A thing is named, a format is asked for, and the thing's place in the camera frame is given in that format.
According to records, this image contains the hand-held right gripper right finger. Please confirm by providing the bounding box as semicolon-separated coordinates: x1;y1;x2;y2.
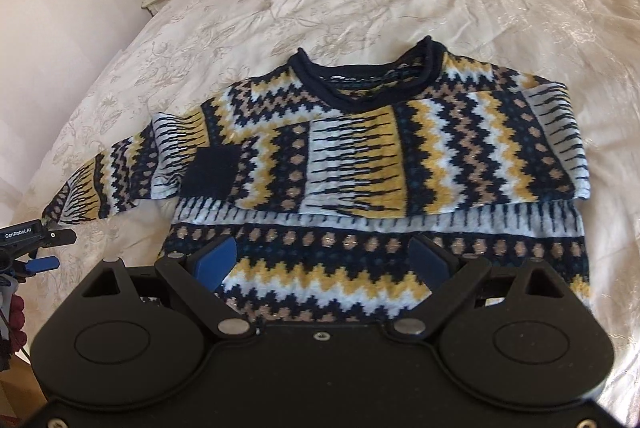
392;235;569;340

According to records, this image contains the navy yellow white patterned sweater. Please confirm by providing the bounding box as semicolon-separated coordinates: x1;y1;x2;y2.
42;36;593;326

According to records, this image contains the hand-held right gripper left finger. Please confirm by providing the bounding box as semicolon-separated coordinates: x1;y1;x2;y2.
80;235;250;340

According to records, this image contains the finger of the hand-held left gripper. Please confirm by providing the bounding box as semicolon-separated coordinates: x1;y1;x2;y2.
44;229;78;246
22;256;60;277

